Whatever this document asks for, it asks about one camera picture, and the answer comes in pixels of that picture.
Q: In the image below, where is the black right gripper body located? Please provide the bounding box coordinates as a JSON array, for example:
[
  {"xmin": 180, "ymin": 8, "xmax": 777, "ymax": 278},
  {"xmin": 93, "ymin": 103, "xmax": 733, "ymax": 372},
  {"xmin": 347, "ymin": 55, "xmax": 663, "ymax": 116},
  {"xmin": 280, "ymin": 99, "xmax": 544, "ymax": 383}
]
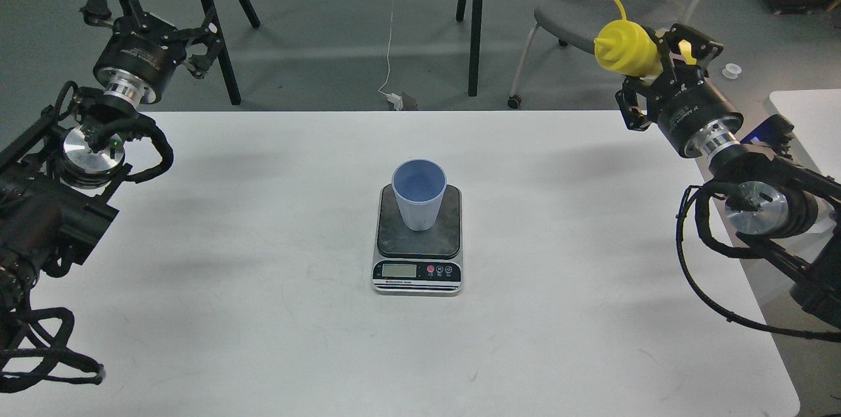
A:
[{"xmin": 648, "ymin": 81, "xmax": 744, "ymax": 158}]

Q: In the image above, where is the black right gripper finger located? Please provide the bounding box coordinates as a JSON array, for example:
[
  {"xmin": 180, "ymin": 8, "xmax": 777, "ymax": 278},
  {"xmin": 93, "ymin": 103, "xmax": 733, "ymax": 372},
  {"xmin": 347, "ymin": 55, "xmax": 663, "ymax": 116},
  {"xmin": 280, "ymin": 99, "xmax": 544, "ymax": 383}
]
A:
[
  {"xmin": 650, "ymin": 23, "xmax": 724, "ymax": 87},
  {"xmin": 615, "ymin": 76, "xmax": 655, "ymax": 131}
]

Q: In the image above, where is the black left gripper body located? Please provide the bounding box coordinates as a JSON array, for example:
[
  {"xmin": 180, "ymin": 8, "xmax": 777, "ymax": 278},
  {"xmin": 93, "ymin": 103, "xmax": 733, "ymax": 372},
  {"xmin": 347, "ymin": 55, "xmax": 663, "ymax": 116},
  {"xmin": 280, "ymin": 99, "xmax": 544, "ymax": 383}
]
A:
[{"xmin": 93, "ymin": 20, "xmax": 186, "ymax": 104}]

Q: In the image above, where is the yellow squeeze bottle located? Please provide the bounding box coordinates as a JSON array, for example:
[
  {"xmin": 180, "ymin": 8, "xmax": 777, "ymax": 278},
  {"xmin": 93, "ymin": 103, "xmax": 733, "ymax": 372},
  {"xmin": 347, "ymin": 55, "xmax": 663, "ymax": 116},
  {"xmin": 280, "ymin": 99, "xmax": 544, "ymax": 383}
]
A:
[{"xmin": 594, "ymin": 0, "xmax": 663, "ymax": 85}]

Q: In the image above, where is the blue ribbed plastic cup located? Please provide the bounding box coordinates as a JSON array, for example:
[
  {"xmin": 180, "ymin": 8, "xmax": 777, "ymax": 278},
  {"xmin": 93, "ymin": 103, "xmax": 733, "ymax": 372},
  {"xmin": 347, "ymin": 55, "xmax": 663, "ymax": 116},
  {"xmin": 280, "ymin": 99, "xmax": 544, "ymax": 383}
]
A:
[{"xmin": 391, "ymin": 159, "xmax": 447, "ymax": 232}]

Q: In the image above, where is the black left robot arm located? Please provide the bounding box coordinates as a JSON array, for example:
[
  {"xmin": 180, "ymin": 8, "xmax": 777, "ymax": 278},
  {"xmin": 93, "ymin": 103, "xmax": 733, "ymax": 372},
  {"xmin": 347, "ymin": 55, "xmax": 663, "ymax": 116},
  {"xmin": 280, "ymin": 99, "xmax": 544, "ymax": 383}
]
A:
[{"xmin": 1, "ymin": 0, "xmax": 225, "ymax": 393}]

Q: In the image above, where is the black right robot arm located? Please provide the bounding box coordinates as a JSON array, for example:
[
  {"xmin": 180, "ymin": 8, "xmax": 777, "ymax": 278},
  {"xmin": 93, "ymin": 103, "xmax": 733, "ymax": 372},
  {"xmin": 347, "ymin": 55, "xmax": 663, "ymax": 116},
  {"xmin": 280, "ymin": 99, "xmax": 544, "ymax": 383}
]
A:
[{"xmin": 616, "ymin": 23, "xmax": 839, "ymax": 343}]

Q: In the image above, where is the digital kitchen scale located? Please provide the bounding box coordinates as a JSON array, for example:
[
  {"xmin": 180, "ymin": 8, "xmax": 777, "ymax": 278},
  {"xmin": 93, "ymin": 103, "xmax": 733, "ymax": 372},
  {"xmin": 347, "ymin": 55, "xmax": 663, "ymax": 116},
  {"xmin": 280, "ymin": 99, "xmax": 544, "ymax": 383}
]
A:
[{"xmin": 371, "ymin": 185, "xmax": 465, "ymax": 297}]

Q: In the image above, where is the small white spool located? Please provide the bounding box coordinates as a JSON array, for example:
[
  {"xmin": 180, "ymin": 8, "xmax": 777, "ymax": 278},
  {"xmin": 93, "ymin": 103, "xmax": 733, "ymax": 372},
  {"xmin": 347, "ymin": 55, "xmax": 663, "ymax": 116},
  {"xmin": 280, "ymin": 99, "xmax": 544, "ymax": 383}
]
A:
[{"xmin": 721, "ymin": 63, "xmax": 742, "ymax": 81}]

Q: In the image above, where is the white side table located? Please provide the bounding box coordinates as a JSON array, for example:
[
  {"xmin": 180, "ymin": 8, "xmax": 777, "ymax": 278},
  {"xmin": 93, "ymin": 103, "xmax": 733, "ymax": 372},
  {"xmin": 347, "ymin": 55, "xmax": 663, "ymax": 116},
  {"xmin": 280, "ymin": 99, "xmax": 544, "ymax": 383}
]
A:
[{"xmin": 768, "ymin": 89, "xmax": 840, "ymax": 179}]

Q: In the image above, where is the white cable with plug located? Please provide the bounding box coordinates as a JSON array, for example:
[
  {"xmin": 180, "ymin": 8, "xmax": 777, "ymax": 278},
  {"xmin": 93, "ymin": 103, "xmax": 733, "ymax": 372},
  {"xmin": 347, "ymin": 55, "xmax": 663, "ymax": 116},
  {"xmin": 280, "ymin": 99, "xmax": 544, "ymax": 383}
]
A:
[{"xmin": 378, "ymin": 0, "xmax": 419, "ymax": 112}]

